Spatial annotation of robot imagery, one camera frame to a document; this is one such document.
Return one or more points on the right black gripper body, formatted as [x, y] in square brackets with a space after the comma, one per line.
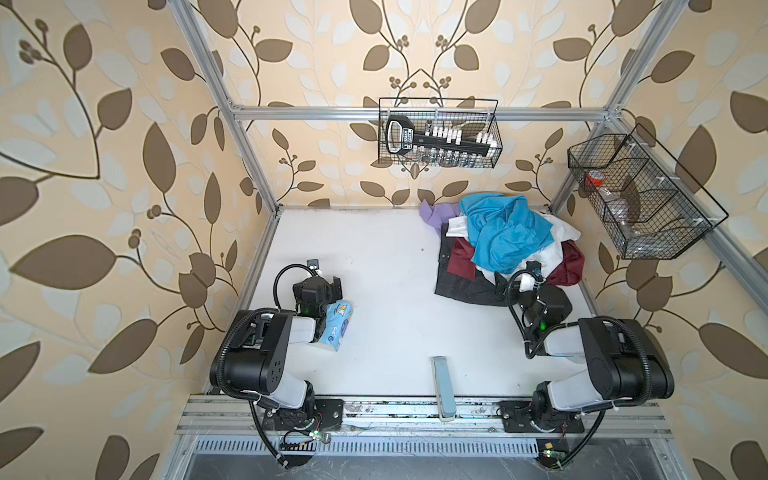
[537, 288]

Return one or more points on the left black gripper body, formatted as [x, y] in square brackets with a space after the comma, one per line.
[327, 288]

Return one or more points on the dark grey jeans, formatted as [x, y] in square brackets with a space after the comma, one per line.
[480, 291]

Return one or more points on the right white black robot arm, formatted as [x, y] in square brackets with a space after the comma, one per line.
[622, 366]

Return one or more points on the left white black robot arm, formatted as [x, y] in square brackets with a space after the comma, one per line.
[251, 362]

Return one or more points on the maroon cloth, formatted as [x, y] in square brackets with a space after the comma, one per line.
[569, 272]

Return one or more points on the teal cloth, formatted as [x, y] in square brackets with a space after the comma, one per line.
[503, 230]

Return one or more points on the dark red cloth piece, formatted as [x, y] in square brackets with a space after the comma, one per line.
[460, 262]

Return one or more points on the purple cloth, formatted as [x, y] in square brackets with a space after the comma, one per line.
[437, 215]

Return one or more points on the blue tissue packet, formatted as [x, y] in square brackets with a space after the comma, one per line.
[338, 316]

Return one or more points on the grey blue rectangular bar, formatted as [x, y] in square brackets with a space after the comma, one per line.
[445, 395]

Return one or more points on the red capped clear bottle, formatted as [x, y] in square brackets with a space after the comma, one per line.
[610, 206]

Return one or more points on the black tool in basket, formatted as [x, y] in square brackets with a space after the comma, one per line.
[402, 137]

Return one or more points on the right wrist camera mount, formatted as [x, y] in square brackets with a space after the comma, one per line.
[531, 276]

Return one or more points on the right black wire basket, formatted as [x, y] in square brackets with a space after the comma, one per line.
[669, 207]

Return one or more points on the black wire basket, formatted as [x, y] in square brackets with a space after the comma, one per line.
[471, 118]
[669, 207]

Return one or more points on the back black wire basket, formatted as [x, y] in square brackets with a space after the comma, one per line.
[471, 118]

